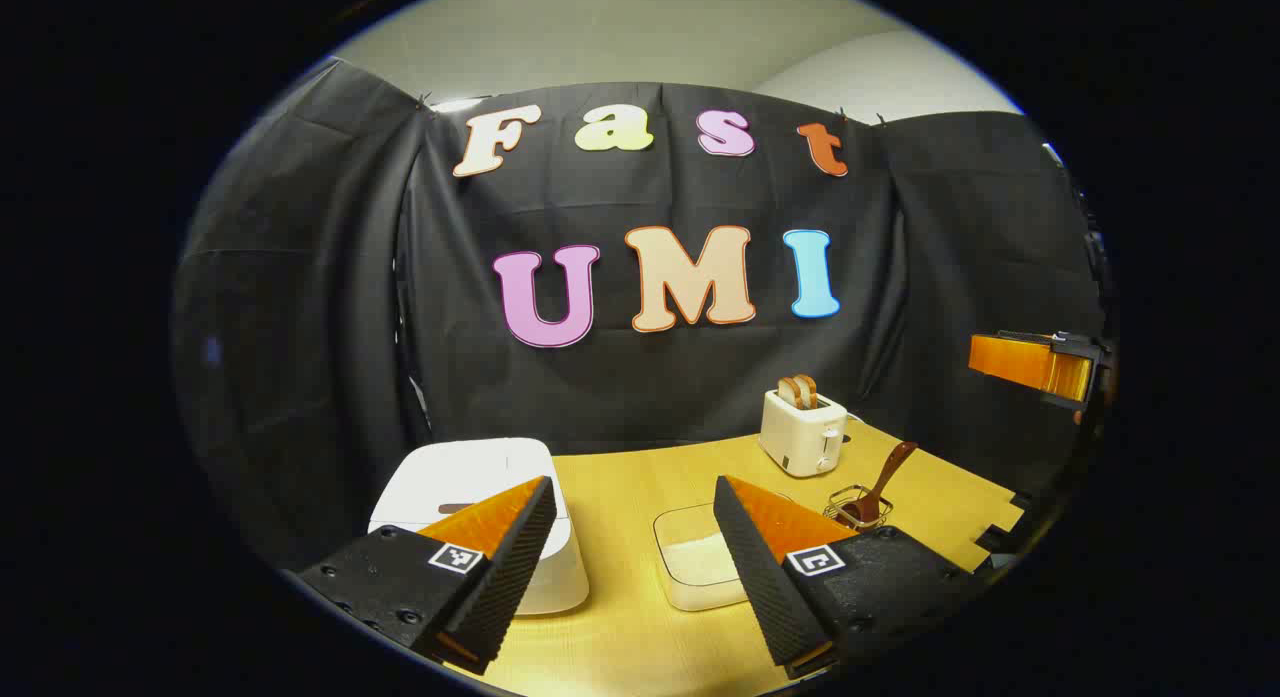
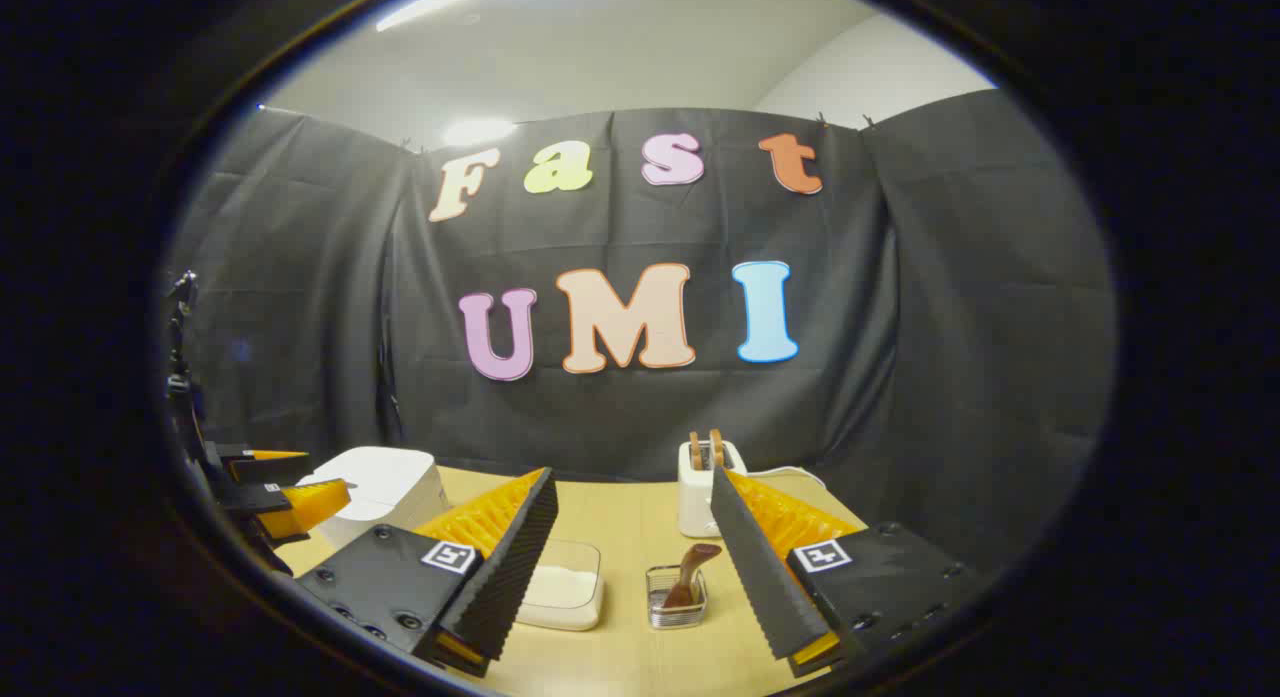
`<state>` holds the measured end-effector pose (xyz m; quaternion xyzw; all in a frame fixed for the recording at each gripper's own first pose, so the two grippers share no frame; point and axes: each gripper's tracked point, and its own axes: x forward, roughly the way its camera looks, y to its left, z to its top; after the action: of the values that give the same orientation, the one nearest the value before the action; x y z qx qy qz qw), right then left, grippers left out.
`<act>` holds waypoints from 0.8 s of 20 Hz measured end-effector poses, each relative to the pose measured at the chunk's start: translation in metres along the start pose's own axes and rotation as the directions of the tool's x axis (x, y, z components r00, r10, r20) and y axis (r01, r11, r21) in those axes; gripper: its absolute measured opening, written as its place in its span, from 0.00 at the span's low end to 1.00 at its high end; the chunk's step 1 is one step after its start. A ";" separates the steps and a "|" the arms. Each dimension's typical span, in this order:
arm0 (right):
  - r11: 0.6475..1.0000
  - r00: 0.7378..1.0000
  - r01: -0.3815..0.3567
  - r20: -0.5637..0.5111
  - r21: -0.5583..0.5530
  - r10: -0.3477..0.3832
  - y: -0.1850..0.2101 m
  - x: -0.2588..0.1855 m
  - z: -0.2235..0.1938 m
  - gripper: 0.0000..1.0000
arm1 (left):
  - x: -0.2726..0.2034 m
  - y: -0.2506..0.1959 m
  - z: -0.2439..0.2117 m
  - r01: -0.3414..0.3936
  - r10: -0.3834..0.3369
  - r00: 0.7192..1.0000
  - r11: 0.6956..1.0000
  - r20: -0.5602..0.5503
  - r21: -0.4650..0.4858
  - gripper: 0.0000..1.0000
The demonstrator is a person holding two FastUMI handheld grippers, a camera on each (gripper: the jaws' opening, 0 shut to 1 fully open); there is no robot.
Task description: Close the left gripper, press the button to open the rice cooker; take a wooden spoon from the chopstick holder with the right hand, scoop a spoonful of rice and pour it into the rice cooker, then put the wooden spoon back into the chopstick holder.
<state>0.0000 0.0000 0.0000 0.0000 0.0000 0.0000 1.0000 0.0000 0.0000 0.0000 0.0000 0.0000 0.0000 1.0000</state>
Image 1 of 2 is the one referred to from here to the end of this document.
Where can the clear plastic rice container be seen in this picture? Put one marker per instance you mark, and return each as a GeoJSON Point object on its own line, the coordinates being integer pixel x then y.
{"type": "Point", "coordinates": [690, 537]}

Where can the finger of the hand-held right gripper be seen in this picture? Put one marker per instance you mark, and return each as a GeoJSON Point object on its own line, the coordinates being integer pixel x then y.
{"type": "Point", "coordinates": [1015, 362]}

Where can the black backdrop cloth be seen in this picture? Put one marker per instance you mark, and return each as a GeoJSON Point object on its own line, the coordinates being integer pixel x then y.
{"type": "Point", "coordinates": [700, 397]}

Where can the white toaster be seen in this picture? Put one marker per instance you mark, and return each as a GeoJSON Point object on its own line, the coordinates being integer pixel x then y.
{"type": "Point", "coordinates": [795, 437]}

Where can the brown wooden spoon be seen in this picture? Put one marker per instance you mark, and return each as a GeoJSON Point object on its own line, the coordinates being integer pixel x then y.
{"type": "Point", "coordinates": [885, 477]}

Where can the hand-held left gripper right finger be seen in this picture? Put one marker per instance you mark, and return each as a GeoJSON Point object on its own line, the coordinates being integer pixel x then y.
{"type": "Point", "coordinates": [760, 567]}

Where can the toast bread slice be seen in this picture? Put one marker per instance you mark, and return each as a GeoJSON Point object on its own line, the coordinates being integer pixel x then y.
{"type": "Point", "coordinates": [806, 390]}
{"type": "Point", "coordinates": [788, 392]}

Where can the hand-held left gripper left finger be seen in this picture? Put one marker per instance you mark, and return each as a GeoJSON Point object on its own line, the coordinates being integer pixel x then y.
{"type": "Point", "coordinates": [510, 567]}

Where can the white rice cooker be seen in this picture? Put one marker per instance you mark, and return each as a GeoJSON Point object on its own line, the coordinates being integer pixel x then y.
{"type": "Point", "coordinates": [465, 472]}

